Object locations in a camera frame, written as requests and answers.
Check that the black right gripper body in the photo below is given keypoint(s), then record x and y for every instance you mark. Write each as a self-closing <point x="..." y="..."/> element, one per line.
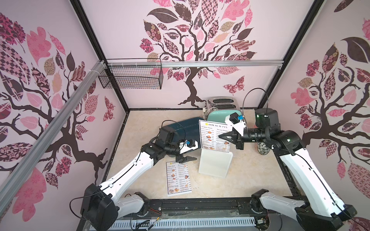
<point x="239" y="139"/>

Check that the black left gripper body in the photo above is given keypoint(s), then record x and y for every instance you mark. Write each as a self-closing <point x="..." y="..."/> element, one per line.
<point x="173" y="149"/>

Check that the old Dim Sum Inn menu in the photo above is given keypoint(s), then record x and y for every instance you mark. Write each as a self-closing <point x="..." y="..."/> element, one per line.
<point x="178" y="179"/>

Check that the new Dim Sum Inn menu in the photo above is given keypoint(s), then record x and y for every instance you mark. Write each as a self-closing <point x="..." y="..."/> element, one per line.
<point x="209" y="136"/>

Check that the clear acrylic menu holder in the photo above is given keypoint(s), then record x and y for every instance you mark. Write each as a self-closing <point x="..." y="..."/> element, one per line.
<point x="215" y="163"/>

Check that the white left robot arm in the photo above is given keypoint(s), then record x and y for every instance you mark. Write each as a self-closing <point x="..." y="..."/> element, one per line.
<point x="103" y="204"/>

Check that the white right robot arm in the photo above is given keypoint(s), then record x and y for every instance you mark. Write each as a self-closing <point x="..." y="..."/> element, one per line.
<point x="322" y="210"/>

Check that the teal plastic tray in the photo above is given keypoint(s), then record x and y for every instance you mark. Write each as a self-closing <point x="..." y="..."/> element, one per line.
<point x="187" y="129"/>

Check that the mint green toaster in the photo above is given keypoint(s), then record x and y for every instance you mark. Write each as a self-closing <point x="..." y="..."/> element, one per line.
<point x="218" y="108"/>

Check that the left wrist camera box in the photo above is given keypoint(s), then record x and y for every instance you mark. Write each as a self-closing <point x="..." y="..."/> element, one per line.
<point x="188" y="145"/>

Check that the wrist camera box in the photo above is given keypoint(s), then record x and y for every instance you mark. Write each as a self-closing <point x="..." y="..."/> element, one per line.
<point x="238" y="123"/>
<point x="188" y="145"/>

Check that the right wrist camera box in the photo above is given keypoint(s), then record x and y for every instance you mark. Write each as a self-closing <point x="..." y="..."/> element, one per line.
<point x="238" y="123"/>

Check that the black wire basket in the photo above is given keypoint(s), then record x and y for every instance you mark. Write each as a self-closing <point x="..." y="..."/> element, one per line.
<point x="132" y="73"/>

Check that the aluminium frame rail back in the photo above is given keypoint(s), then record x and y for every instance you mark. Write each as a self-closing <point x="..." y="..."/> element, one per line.
<point x="199" y="63"/>

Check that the aluminium frame rail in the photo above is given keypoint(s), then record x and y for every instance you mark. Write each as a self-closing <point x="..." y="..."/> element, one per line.
<point x="20" y="174"/>
<point x="199" y="63"/>

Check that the white slotted cable duct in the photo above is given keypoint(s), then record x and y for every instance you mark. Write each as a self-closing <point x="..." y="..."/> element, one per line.
<point x="181" y="223"/>

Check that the aluminium frame rail left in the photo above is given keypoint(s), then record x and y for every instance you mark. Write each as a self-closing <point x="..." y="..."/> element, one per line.
<point x="20" y="174"/>

